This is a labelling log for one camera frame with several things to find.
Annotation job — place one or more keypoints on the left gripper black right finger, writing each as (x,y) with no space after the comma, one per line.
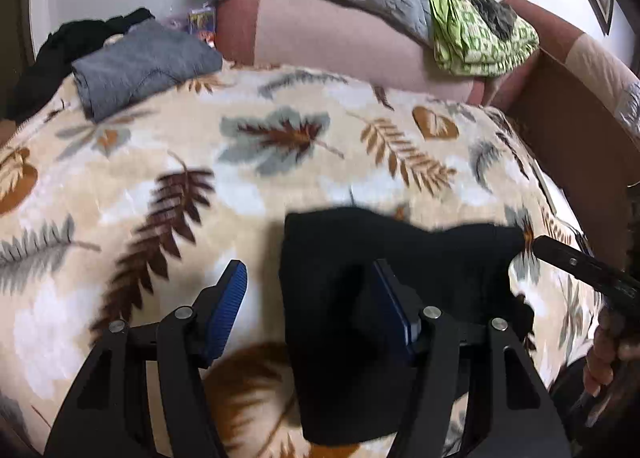
(509,411)

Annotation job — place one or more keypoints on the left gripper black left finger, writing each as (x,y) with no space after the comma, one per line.
(106,413)

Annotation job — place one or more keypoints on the black pants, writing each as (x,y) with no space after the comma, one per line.
(351,366)

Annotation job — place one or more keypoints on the person's right hand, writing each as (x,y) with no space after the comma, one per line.
(608,346)

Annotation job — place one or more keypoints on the brown cardboard box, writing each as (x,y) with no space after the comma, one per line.
(583,148)

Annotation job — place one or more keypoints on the leaf pattern fleece blanket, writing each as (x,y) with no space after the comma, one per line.
(133,216)

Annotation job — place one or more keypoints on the green patterned cloth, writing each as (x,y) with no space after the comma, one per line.
(478,37)

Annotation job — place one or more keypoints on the pink and maroon bolster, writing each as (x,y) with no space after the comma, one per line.
(325,35)

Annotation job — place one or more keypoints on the folded grey garment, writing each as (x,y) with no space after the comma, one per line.
(149,59)

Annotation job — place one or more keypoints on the black garment pile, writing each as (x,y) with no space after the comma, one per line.
(53,63)

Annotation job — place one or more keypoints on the colourful small packet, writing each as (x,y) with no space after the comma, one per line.
(202,23)

